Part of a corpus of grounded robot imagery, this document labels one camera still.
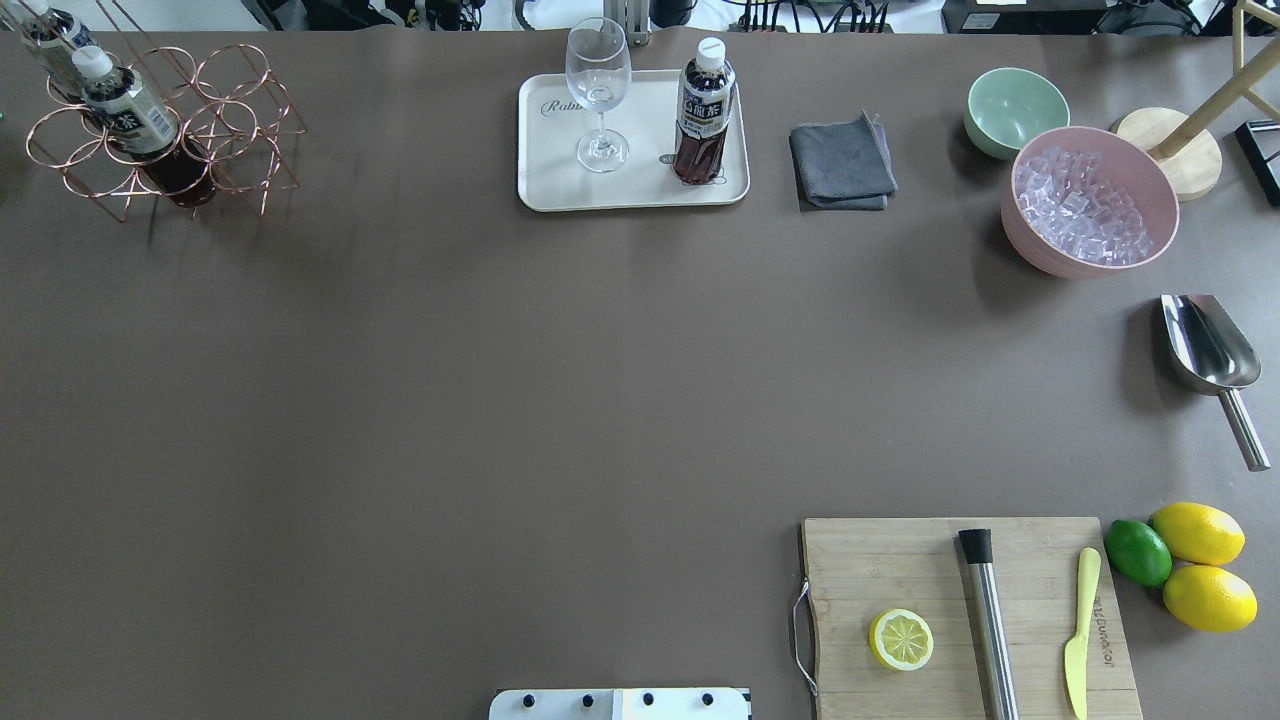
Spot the tea bottle taken out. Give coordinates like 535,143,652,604
673,37,737,186

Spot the copper wire bottle basket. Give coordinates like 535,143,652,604
3,1,308,222

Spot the cream rabbit tray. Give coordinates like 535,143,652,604
516,69,750,211

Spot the grey folded cloth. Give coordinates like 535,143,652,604
788,111,899,211

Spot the clear wine glass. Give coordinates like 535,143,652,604
564,17,632,173

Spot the bamboo cutting board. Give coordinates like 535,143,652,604
801,518,1103,719

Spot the half lemon slice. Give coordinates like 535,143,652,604
868,609,934,673

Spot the steel muddler black tip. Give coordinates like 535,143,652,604
957,528,1021,719

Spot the green bowl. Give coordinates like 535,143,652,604
963,67,1071,160

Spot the pink bowl with ice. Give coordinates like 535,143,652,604
1001,126,1180,279

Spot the yellow plastic knife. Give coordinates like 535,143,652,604
1062,547,1101,719

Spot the green lime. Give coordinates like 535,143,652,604
1103,519,1172,588

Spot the steel ice scoop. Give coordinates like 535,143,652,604
1158,293,1272,471

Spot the yellow lemon upper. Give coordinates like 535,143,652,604
1149,501,1245,566

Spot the yellow lemon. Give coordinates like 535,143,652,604
1149,501,1245,566
1164,564,1258,633

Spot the wooden glass drying rack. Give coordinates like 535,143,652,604
1112,1,1279,202

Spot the yellow lemon lower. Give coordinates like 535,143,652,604
1164,564,1258,633

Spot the black mirror tray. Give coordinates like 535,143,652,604
1234,120,1279,208

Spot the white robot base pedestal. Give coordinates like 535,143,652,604
488,685,753,719

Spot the tea bottle near pedestal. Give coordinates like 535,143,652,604
72,46,218,208

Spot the tea bottle by handle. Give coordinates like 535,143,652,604
4,1,99,104

